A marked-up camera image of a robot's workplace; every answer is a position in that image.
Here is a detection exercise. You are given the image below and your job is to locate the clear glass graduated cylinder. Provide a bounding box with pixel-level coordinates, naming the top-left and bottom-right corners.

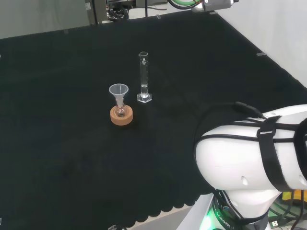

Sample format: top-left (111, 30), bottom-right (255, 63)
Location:
top-left (137, 51), bottom-right (153, 104)

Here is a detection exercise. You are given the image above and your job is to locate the small round-bottom glass flask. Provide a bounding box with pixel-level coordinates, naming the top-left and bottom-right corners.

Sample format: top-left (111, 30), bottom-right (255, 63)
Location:
top-left (114, 99), bottom-right (127, 118)

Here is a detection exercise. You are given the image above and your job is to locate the clear plastic funnel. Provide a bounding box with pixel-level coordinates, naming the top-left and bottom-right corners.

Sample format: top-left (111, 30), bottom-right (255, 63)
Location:
top-left (108, 83), bottom-right (130, 102)

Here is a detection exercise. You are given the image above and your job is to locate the black bench cloth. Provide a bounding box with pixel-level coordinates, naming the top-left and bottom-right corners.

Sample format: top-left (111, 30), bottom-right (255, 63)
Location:
top-left (0, 11), bottom-right (307, 227)

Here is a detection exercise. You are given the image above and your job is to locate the pale board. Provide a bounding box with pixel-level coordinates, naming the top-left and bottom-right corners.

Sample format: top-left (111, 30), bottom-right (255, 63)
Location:
top-left (178, 193), bottom-right (214, 230)

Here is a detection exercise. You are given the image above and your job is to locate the yellow stop button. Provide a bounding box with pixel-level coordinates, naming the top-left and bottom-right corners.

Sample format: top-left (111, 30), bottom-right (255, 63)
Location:
top-left (281, 190), bottom-right (307, 207)

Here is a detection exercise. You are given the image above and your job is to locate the cork ring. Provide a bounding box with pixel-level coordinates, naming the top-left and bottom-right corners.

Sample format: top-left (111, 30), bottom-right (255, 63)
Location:
top-left (110, 105), bottom-right (134, 129)

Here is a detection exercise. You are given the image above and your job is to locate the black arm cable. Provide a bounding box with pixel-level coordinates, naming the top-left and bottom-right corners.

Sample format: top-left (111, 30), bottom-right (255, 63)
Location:
top-left (193, 101), bottom-right (307, 145)

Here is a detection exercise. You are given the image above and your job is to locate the black cable bundle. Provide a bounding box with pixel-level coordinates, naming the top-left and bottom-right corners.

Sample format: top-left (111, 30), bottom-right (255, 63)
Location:
top-left (107, 6), bottom-right (130, 21)

